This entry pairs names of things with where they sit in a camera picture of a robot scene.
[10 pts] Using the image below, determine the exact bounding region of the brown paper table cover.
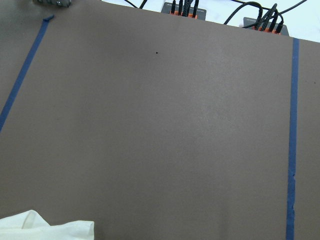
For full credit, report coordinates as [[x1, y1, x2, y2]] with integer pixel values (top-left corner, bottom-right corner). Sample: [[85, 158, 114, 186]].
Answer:
[[0, 0, 320, 240]]

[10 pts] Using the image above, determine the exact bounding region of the orange black connector strip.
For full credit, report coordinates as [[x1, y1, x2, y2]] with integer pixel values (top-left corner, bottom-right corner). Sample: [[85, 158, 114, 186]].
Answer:
[[241, 1, 289, 36], [160, 0, 207, 21]]

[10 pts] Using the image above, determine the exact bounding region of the cream long-sleeve cat shirt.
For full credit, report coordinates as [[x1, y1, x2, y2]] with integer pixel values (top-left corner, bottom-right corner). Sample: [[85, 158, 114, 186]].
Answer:
[[0, 210, 95, 240]]

